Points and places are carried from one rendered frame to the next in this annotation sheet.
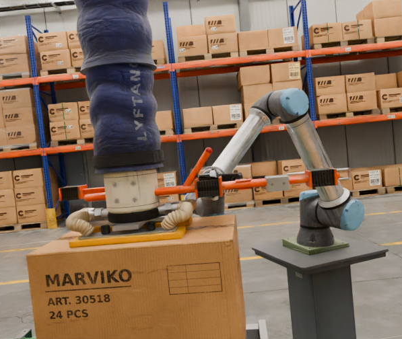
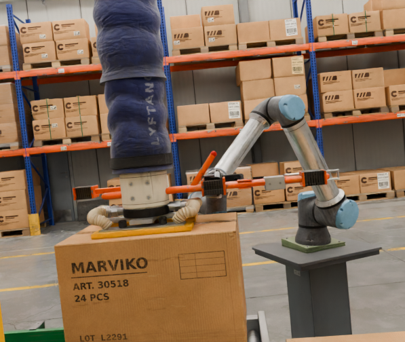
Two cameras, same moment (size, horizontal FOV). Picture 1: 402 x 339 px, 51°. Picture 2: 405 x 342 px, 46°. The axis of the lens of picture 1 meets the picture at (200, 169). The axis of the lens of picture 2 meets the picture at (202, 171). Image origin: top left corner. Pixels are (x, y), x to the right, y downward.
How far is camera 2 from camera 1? 35 cm
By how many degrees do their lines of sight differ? 1
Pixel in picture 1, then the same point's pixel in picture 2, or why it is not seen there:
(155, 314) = (168, 296)
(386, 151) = (396, 151)
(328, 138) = (334, 138)
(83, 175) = (68, 177)
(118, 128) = (135, 134)
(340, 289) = (336, 286)
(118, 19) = (135, 39)
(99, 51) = (118, 66)
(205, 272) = (211, 260)
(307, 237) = (304, 236)
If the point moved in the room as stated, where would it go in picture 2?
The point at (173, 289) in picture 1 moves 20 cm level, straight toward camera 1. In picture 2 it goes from (184, 275) to (189, 293)
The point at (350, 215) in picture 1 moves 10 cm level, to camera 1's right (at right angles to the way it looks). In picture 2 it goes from (344, 214) to (365, 212)
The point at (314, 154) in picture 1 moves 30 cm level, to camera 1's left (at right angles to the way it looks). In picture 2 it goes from (311, 156) to (247, 163)
